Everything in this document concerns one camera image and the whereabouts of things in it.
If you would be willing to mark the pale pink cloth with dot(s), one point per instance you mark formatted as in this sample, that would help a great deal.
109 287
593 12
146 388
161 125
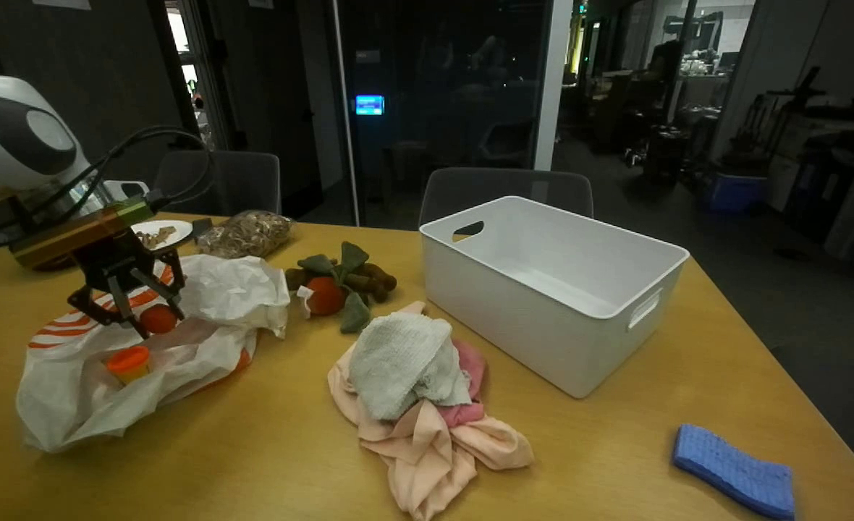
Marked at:
426 463

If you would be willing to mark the white pillar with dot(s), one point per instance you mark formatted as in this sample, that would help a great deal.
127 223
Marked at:
554 88

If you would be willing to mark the white plastic storage bin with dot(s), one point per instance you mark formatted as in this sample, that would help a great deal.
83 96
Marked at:
542 300

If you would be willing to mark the brown plush toy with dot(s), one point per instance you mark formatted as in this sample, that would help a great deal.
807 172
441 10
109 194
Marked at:
379 281

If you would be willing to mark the white orange printed carrier bag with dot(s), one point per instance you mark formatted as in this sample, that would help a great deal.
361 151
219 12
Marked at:
224 294

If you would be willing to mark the blue waste bin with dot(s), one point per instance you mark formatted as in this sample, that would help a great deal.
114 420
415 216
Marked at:
738 193

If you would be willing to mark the bright pink cloth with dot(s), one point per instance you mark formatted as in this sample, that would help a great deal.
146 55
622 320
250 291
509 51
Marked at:
470 385

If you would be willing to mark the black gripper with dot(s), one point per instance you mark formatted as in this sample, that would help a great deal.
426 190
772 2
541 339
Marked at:
127 258

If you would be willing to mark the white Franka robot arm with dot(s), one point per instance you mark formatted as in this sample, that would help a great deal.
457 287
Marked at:
8 140

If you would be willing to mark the clear bag of snacks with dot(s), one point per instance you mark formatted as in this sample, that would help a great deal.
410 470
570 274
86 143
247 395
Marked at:
247 232

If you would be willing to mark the blue sponge cloth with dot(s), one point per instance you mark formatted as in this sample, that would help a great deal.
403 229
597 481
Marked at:
735 470

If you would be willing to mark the grey white towel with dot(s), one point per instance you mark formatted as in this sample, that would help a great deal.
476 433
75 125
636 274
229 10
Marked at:
402 363

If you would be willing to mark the white plate with food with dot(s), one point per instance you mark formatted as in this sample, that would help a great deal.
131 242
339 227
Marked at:
161 235

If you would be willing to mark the glowing blue screen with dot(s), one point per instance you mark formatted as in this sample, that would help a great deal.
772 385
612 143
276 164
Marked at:
370 106

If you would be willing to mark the red plush with green leaves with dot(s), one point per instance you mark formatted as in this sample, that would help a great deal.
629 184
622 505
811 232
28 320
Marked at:
325 295

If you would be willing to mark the green exit sign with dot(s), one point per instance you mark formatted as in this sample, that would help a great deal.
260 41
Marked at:
584 7

